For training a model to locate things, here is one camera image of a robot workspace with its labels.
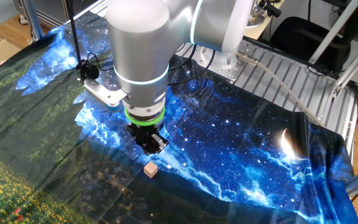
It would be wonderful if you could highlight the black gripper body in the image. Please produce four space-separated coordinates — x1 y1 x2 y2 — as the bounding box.
125 119 165 147

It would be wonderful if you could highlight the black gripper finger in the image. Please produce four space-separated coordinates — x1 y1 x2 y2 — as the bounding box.
150 133 170 154
137 139 152 156

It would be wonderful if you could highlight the galaxy and landscape printed cloth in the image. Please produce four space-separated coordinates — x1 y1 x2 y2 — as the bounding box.
0 11 358 224

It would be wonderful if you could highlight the light wooden desk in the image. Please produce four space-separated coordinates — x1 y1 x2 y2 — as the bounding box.
244 0 287 40

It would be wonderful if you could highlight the dark metal rack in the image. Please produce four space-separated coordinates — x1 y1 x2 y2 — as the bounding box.
12 0 101 29

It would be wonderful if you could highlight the black office chair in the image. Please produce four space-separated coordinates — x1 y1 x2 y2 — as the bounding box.
270 17 352 75

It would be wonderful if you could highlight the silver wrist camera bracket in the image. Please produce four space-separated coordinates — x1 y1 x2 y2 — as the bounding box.
78 77 129 112

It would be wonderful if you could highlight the thin black cable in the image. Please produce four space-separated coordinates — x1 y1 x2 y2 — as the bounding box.
167 49 216 86
168 43 197 71

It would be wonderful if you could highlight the black camera cable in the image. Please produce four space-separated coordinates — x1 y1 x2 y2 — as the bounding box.
65 0 113 82

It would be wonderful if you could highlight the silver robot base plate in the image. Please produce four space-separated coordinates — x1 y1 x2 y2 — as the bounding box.
194 39 259 83

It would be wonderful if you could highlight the grey robot power hose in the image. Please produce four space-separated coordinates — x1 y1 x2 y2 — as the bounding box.
236 51 324 127

